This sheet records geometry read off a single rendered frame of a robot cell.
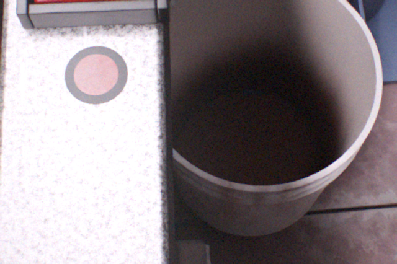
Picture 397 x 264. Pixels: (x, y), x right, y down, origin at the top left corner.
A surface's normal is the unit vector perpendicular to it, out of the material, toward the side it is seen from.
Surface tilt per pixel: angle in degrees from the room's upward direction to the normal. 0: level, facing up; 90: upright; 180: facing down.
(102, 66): 0
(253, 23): 87
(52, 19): 90
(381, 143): 0
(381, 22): 0
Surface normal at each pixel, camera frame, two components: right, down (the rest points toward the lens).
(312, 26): -0.54, 0.77
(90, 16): 0.04, 0.94
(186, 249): 0.00, -0.34
